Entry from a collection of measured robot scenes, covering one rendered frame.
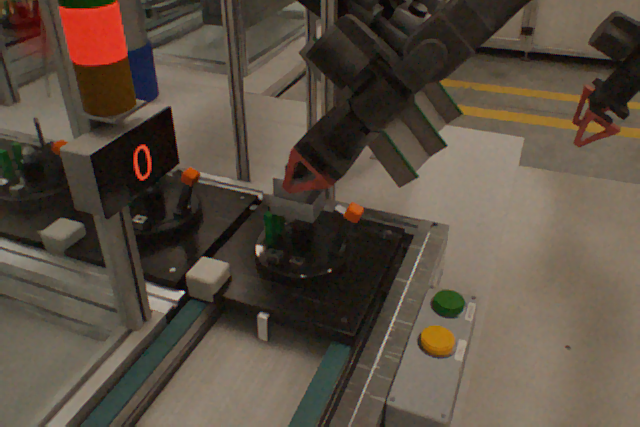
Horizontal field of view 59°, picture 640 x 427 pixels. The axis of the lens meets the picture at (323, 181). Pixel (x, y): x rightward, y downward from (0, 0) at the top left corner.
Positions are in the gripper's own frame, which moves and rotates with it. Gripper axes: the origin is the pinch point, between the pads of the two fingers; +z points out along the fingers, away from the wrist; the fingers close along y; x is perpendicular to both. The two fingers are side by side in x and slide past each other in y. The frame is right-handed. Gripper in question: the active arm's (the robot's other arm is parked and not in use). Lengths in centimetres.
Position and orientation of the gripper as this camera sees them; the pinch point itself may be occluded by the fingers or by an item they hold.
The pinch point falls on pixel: (296, 178)
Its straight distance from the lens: 75.5
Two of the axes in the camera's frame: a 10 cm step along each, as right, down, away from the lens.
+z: -6.0, 5.3, 6.0
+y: -3.7, 4.8, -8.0
